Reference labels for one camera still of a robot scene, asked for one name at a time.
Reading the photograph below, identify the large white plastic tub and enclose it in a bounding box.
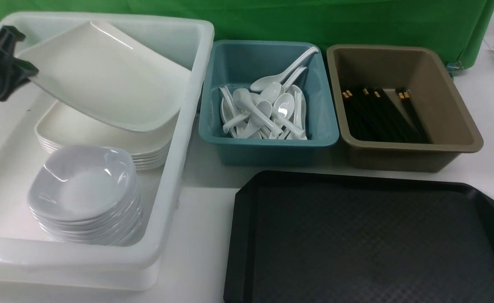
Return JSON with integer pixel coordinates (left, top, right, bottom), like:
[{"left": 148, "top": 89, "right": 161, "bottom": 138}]
[{"left": 0, "top": 11, "right": 215, "bottom": 291}]

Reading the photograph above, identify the large white square plate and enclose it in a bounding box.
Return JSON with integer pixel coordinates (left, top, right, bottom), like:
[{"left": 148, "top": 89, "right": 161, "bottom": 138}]
[{"left": 17, "top": 20, "right": 191, "bottom": 133}]

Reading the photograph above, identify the stack of small white bowls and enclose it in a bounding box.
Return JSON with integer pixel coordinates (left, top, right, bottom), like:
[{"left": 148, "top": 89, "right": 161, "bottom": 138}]
[{"left": 26, "top": 145, "right": 144, "bottom": 246}]

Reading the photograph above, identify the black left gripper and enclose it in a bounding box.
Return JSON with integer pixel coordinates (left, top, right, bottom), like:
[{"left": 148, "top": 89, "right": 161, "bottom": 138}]
[{"left": 0, "top": 25, "right": 39, "bottom": 102}]

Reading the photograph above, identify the pile of black chopsticks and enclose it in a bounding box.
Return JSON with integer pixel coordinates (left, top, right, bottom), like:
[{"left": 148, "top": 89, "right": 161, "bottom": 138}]
[{"left": 341, "top": 86, "right": 432, "bottom": 144}]

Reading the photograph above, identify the green backdrop cloth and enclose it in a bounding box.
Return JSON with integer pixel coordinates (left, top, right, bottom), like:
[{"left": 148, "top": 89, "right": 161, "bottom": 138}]
[{"left": 0, "top": 0, "right": 494, "bottom": 68}]

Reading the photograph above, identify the teal plastic bin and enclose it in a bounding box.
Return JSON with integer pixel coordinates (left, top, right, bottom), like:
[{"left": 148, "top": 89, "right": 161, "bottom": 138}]
[{"left": 198, "top": 40, "right": 340, "bottom": 167}]

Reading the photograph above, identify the stack of white square plates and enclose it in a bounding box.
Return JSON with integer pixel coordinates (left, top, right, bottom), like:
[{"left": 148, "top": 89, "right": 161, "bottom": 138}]
[{"left": 34, "top": 101, "right": 178, "bottom": 171}]

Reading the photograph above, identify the pile of white spoons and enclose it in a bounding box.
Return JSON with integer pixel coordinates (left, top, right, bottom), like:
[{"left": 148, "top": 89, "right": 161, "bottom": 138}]
[{"left": 219, "top": 47, "right": 319, "bottom": 140}]

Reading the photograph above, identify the black serving tray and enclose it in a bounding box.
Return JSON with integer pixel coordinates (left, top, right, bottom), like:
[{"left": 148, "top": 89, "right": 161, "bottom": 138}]
[{"left": 222, "top": 171, "right": 494, "bottom": 303}]

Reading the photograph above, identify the brown plastic bin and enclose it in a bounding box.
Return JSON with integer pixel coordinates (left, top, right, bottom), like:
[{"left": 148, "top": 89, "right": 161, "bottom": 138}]
[{"left": 326, "top": 45, "right": 483, "bottom": 172}]

